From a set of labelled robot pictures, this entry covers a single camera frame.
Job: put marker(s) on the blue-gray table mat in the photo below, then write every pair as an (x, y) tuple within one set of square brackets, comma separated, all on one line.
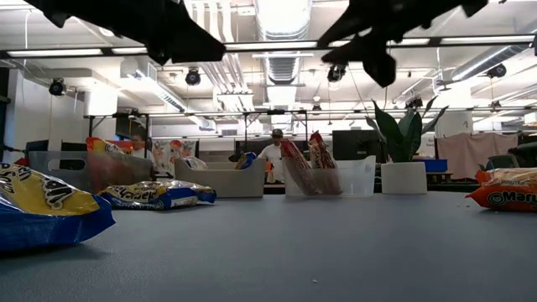
[(268, 260)]

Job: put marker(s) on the dark gray plastic bin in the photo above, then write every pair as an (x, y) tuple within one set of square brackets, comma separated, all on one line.
[(63, 182)]

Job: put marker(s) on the clear plastic bin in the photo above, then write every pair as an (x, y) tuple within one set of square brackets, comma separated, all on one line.
[(356, 178)]

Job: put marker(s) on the light gray plastic bin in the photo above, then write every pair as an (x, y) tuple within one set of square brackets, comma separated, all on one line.
[(222, 182)]

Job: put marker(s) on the beige hanging cloth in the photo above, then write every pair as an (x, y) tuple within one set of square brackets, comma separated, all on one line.
[(474, 151)]

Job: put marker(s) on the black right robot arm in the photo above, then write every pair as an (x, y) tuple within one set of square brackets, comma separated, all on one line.
[(461, 5)]

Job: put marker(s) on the colourful poster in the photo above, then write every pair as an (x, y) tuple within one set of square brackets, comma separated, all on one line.
[(174, 151)]

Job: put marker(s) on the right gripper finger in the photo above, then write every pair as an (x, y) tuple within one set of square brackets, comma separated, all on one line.
[(377, 58), (348, 29)]

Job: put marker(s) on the white light strip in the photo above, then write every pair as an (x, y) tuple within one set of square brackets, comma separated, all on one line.
[(54, 53), (272, 45), (486, 39), (411, 42), (128, 50)]

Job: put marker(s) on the person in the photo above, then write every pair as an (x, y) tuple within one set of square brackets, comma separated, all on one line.
[(272, 153), (138, 142)]

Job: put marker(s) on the red-orange panel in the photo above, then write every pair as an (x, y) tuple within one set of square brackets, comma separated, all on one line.
[(126, 145)]

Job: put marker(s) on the small black monitor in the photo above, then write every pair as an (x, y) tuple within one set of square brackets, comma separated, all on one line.
[(73, 146), (37, 146)]

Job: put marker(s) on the black office chair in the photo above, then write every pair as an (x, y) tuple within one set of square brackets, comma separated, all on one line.
[(526, 153)]

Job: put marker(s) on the snake plant in white pot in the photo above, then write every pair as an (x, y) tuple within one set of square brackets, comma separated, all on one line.
[(403, 178)]

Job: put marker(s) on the black hanging ceiling camera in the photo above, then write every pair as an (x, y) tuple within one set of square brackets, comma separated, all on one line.
[(335, 74)]

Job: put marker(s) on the orange-red Maruchan noodle pack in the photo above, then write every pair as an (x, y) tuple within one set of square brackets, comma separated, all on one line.
[(507, 197)]

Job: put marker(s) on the white ceiling air duct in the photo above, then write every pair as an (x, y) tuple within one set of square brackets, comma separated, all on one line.
[(283, 17)]

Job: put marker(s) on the blue storage bin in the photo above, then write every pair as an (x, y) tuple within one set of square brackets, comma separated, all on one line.
[(436, 165)]

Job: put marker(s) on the gray office chair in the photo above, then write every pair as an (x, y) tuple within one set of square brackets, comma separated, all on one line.
[(503, 162)]

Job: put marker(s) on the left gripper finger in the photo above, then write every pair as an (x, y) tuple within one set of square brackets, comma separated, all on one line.
[(189, 33), (218, 52)]

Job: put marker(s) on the large black monitor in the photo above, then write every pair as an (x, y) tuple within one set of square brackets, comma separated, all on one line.
[(352, 144)]

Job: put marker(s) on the black metal workstation frame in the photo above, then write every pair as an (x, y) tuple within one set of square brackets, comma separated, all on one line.
[(276, 111)]

